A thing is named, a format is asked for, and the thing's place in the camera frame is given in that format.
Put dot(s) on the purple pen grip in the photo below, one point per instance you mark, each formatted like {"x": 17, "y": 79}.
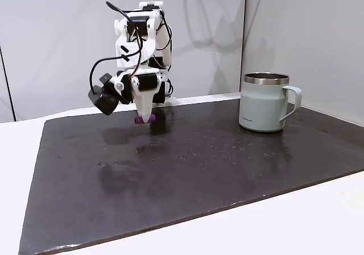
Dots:
{"x": 138, "y": 120}

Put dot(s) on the black table mat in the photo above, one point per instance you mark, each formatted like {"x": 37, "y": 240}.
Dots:
{"x": 182, "y": 186}

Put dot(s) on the pale green steel mug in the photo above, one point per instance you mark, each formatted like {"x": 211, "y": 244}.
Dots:
{"x": 260, "y": 107}

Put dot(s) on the black camera box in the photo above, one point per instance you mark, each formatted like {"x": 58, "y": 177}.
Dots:
{"x": 104, "y": 101}

